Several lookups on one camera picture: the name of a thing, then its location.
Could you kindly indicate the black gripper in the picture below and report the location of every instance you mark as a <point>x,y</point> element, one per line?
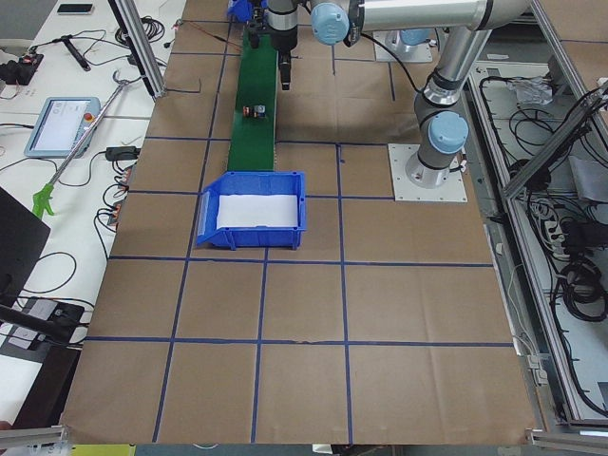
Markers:
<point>284,42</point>

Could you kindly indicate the red push button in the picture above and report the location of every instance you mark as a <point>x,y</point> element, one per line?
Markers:
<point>255,111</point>

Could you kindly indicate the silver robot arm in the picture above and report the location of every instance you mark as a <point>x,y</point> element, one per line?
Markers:
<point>332,22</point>
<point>443,131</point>

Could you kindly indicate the blue bin on right side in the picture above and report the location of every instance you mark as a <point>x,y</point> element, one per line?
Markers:
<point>242,10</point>

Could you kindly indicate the blue bin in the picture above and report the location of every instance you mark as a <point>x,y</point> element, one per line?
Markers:
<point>242,10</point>
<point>251,183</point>

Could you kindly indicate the green conveyor belt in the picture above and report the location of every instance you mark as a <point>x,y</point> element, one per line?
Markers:
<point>252,146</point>

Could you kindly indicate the blue bin on left side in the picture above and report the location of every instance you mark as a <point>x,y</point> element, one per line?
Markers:
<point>251,183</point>

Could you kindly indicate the black power adapter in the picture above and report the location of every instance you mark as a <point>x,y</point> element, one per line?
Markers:
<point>122,153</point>

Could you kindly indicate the black flat tool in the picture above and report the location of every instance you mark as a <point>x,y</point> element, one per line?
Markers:
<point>75,53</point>

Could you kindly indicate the teach pendant tablet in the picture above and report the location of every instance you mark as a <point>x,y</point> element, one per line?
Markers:
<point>61,123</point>

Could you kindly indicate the smartphone on table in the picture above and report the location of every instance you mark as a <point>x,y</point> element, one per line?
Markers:
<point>75,8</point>

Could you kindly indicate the black monitor corner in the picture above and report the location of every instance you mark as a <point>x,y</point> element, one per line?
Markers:
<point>23,238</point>

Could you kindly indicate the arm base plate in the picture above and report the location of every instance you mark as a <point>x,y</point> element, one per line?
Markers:
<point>413,182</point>
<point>409,45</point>

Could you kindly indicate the aluminium frame post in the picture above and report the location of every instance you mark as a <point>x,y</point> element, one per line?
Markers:
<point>130,23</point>

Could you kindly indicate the green handled reacher grabber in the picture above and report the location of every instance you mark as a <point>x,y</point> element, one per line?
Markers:
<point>41,199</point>

